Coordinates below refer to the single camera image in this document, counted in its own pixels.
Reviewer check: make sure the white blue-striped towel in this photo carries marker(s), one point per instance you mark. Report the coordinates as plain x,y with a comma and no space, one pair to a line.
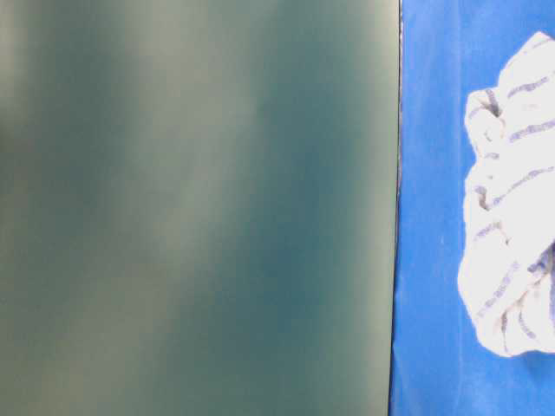
506,275

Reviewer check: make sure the blue table cloth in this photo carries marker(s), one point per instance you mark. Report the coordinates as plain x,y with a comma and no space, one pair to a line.
449,49

